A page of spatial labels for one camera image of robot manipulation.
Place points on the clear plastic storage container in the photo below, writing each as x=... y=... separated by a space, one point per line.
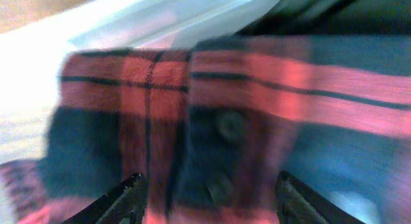
x=32 y=56

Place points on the black drawstring garment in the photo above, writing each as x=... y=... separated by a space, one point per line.
x=333 y=17

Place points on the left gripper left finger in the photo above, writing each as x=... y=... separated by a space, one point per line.
x=124 y=204

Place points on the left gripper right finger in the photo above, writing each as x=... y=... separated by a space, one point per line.
x=299 y=204

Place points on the red navy plaid shirt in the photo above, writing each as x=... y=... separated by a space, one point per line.
x=211 y=128

